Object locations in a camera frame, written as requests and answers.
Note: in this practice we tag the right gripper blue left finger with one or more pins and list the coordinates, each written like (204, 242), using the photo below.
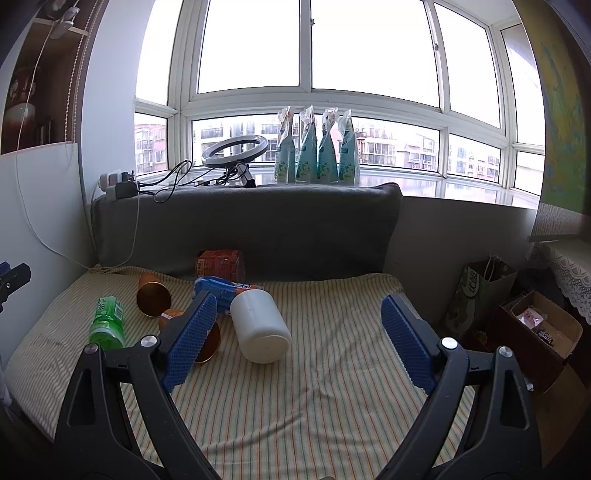
(94, 435)

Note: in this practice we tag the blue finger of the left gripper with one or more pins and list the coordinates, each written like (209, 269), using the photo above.
(12, 279)

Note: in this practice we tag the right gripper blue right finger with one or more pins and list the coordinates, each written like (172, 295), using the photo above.
(501, 438)

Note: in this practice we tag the copper orange paper cup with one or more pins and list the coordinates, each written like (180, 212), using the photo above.
(152, 296)

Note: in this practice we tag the green tea bottle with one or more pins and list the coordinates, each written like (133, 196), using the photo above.
(107, 329)

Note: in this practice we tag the brown cardboard box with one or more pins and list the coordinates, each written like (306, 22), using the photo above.
(542, 336)

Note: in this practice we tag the white power strip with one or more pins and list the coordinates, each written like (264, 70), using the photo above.
(111, 179)

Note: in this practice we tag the black power adapter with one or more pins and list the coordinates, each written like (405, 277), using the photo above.
(121, 190)

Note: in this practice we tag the red white vase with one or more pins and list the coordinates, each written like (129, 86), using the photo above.
(19, 121)

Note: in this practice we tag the blue snack package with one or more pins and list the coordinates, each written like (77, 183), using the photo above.
(223, 290)

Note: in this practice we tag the white plastic jar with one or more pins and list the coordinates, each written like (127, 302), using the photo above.
(263, 336)

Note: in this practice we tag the green paper bag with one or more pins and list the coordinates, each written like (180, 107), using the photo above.
(482, 284)

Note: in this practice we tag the striped mattress cloth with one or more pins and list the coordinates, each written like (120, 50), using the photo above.
(338, 404)

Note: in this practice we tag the orange red box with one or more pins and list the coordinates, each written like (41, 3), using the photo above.
(225, 264)

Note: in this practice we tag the lace covered side table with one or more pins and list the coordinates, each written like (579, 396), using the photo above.
(569, 261)

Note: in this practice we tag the white cabinet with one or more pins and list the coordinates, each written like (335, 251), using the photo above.
(43, 220)

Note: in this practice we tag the grey cushion backrest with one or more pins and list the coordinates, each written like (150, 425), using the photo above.
(285, 232)

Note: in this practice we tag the teal refill pouch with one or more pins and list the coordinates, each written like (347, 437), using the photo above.
(349, 163)
(285, 165)
(327, 162)
(307, 162)

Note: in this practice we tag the black ring light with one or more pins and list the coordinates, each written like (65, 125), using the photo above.
(233, 156)

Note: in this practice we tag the window frame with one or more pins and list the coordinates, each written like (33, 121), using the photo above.
(447, 93)

